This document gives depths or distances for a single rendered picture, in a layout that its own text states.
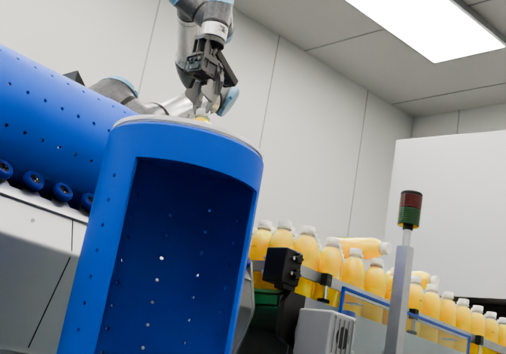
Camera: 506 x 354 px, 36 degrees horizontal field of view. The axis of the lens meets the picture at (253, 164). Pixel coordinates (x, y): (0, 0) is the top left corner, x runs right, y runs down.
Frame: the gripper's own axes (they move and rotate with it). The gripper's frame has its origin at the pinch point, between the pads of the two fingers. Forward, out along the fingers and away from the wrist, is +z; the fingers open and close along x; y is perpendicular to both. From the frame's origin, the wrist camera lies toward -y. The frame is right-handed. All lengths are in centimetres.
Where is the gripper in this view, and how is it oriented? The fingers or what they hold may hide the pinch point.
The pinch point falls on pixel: (203, 110)
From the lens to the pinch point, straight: 213.2
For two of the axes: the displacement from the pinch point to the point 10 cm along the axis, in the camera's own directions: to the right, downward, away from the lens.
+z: -1.7, 9.4, -2.9
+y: -6.3, -3.3, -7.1
